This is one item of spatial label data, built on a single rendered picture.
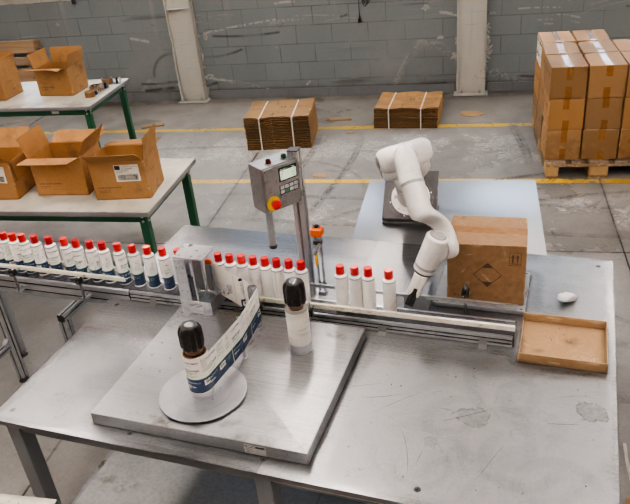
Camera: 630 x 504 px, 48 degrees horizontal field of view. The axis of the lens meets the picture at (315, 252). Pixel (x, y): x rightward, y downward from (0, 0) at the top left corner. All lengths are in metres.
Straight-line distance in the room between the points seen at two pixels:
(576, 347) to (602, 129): 3.45
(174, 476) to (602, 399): 1.77
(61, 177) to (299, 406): 2.63
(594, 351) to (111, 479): 2.04
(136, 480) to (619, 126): 4.41
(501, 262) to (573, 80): 3.19
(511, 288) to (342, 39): 5.63
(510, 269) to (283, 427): 1.09
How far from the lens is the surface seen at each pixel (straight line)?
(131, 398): 2.64
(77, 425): 2.69
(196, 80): 8.71
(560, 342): 2.80
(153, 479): 3.28
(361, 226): 3.58
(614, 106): 5.99
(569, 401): 2.56
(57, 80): 6.82
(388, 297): 2.76
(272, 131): 6.94
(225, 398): 2.51
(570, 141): 6.03
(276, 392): 2.52
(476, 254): 2.83
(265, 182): 2.71
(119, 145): 4.58
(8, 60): 7.12
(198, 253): 2.87
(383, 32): 8.10
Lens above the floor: 2.51
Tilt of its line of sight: 30 degrees down
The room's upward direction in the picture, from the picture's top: 6 degrees counter-clockwise
